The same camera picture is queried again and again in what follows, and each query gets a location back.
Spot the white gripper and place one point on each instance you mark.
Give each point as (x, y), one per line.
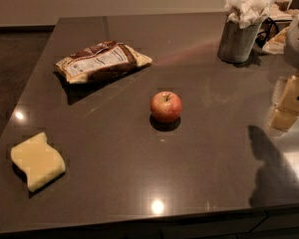
(298, 45)

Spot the red apple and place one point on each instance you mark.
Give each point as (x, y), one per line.
(166, 107)

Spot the yellow sponge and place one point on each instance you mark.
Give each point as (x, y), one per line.
(41, 162)

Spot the background clutter boxes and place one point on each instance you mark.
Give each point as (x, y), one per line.
(272, 34)

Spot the grey metal cup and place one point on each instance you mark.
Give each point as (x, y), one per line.
(236, 44)

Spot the brown snack bag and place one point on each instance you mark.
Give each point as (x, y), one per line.
(104, 61)

